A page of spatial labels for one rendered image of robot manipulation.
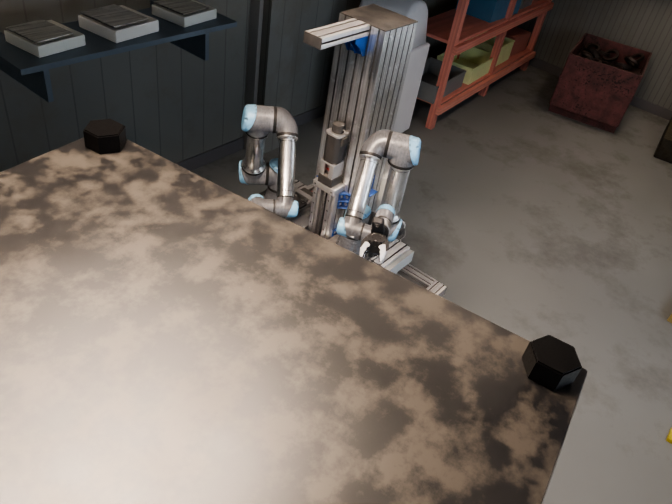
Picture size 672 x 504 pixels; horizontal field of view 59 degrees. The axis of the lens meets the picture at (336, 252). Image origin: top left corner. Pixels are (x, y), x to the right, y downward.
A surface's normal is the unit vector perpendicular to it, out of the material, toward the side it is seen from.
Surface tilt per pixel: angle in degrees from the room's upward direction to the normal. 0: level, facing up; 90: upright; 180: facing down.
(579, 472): 0
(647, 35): 90
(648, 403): 0
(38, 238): 0
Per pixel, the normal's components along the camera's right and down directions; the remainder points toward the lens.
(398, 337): 0.15, -0.77
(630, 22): -0.63, 0.42
